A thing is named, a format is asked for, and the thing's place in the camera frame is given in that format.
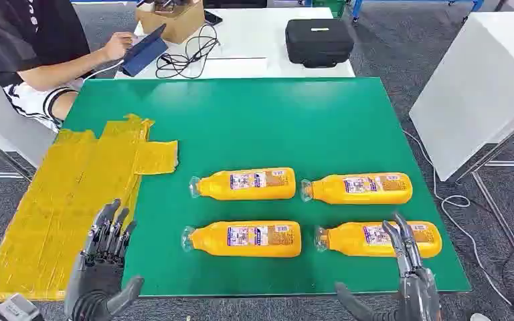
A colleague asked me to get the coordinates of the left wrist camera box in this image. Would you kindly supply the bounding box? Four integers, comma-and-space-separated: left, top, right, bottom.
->
0, 293, 45, 321

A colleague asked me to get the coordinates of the green table mat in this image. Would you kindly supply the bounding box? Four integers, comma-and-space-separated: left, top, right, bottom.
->
62, 77, 472, 297

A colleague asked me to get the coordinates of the black cable bundle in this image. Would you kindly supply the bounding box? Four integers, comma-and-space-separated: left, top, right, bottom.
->
155, 24, 221, 80

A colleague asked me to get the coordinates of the white bench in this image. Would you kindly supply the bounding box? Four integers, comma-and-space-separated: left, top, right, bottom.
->
0, 33, 58, 169

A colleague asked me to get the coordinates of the black rectangular object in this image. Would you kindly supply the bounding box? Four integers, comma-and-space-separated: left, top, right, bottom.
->
203, 0, 268, 9

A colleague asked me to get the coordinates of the black carrying case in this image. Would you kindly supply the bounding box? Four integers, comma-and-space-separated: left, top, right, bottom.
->
284, 18, 355, 69

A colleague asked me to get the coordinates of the green basket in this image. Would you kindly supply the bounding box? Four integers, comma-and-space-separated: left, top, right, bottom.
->
312, 0, 347, 19

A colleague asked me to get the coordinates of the white side table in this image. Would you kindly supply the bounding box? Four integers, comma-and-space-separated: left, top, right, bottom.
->
409, 11, 514, 183

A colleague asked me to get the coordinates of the blue tablet case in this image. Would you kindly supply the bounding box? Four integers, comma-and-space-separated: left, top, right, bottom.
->
120, 23, 169, 78

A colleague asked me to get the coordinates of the black smartphone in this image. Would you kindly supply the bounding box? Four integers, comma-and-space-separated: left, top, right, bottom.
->
203, 9, 224, 26

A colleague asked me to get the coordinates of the person's right hand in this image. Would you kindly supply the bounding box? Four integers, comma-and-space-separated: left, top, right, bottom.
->
100, 31, 137, 62

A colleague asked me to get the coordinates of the grey metal table frame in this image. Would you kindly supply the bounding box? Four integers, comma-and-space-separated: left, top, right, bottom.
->
451, 108, 514, 294

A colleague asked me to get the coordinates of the yellow plastic sheet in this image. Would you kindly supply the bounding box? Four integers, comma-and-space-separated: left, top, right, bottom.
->
0, 114, 179, 303

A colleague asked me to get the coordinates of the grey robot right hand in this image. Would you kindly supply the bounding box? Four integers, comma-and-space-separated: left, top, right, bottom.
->
334, 211, 443, 321

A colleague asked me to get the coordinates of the grey metal bench frame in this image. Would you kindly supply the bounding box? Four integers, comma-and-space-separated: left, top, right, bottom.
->
0, 127, 34, 182

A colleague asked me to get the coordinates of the orange drink bottle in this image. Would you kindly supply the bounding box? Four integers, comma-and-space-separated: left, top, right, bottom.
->
181, 221, 303, 259
189, 167, 297, 201
300, 173, 414, 205
315, 221, 443, 259

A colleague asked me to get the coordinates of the black device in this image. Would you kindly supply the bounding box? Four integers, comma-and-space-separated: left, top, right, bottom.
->
154, 0, 191, 13

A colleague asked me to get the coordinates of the person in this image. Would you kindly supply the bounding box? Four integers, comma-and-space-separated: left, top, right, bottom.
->
0, 0, 138, 134

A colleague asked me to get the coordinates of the thin white charging cable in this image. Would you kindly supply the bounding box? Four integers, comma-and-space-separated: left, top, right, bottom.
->
83, 60, 125, 84

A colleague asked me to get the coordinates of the long white cable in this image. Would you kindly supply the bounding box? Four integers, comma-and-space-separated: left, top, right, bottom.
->
402, 129, 514, 321

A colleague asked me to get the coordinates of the cardboard box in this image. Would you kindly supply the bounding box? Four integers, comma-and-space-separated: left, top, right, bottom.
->
135, 0, 205, 45

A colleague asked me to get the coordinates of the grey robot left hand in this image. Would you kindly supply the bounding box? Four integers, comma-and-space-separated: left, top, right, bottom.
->
64, 198, 145, 321

